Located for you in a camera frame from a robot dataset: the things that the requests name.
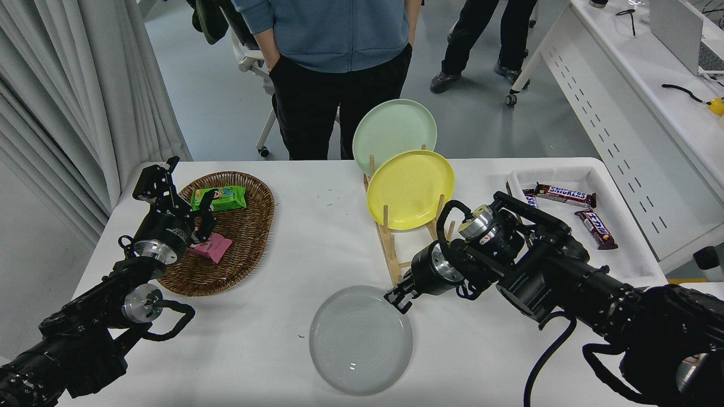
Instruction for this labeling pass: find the green snack packet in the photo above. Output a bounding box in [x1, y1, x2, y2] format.
[191, 185, 247, 213]

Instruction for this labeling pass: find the thick black cable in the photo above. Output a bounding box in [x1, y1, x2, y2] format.
[662, 84, 709, 106]

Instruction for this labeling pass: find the person in blue top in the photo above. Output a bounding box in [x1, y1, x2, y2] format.
[232, 0, 424, 161]

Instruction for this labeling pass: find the thin black cable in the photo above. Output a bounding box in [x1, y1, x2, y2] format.
[615, 8, 638, 37]

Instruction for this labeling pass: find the white curtain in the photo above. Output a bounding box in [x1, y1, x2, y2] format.
[0, 0, 193, 249]

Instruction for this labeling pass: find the silver laptop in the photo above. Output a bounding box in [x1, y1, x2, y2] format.
[649, 0, 724, 77]

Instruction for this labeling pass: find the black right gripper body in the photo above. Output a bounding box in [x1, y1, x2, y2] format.
[407, 242, 449, 297]

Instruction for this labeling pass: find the brown wicker basket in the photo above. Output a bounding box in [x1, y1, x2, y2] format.
[157, 171, 275, 297]

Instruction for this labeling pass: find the pink snack packet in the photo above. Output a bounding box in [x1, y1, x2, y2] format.
[191, 231, 233, 264]

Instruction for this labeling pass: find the person in black trousers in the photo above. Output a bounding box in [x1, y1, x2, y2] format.
[430, 0, 538, 94]

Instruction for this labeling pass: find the grey plate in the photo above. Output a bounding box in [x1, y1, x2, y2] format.
[309, 285, 414, 396]

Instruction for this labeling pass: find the yellow plate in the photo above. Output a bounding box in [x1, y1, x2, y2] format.
[366, 149, 456, 231]

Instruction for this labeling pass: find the white desk with perforated panel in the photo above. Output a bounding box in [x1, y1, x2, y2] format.
[505, 0, 724, 275]

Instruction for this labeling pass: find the dark green jacket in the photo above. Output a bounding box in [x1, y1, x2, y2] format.
[187, 0, 230, 45]

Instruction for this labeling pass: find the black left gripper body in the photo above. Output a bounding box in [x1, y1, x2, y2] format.
[135, 206, 197, 258]

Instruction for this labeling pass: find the white tray with cork base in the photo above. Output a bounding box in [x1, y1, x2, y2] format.
[506, 166, 669, 289]

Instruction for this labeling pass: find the black cylinder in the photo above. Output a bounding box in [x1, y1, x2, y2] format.
[693, 246, 724, 283]

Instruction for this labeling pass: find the pale green plate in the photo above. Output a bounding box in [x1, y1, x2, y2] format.
[352, 99, 438, 177]

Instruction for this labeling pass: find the wooden plate rack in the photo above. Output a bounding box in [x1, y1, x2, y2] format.
[362, 144, 458, 288]

